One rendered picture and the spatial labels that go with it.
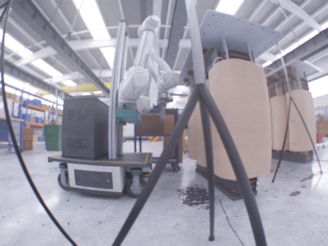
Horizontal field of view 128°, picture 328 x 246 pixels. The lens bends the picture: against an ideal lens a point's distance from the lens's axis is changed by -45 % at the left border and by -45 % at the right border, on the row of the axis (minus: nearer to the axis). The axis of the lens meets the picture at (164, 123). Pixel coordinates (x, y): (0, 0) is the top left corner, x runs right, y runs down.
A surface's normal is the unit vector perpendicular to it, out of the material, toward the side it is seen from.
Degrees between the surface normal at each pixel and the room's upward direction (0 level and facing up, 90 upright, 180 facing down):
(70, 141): 90
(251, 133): 90
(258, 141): 90
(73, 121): 90
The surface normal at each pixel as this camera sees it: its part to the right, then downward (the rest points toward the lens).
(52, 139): 0.37, -0.01
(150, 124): -0.01, -0.08
